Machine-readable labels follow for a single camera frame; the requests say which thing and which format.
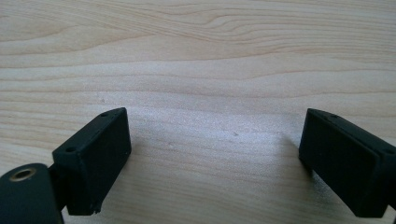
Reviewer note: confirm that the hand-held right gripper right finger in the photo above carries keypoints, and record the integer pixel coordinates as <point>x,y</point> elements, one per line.
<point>345,165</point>

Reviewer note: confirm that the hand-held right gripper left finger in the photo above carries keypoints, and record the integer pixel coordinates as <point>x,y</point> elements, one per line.
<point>93,161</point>

